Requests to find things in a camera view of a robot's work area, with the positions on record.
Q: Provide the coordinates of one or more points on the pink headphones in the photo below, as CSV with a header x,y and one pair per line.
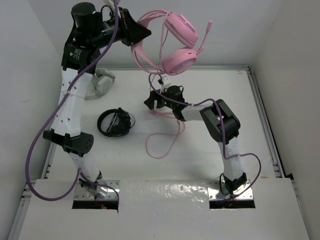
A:
x,y
178,40

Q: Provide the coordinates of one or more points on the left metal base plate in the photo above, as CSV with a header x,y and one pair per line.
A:
x,y
85,191

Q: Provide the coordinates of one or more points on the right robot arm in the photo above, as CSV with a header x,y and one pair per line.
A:
x,y
222,125

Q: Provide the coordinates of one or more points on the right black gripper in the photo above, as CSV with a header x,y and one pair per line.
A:
x,y
153,98

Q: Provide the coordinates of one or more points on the black headphones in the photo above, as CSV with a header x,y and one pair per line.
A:
x,y
120,123

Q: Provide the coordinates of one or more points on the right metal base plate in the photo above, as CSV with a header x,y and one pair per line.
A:
x,y
217,191

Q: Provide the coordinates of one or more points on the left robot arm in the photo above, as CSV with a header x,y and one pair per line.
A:
x,y
89,40

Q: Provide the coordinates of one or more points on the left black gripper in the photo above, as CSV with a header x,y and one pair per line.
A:
x,y
131,32

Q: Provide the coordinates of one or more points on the aluminium table frame rail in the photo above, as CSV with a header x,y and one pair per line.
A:
x,y
150,151

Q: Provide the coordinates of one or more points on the white grey headphones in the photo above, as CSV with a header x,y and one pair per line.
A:
x,y
101,82

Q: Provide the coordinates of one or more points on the metal base plate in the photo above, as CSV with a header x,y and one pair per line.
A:
x,y
85,191
217,191

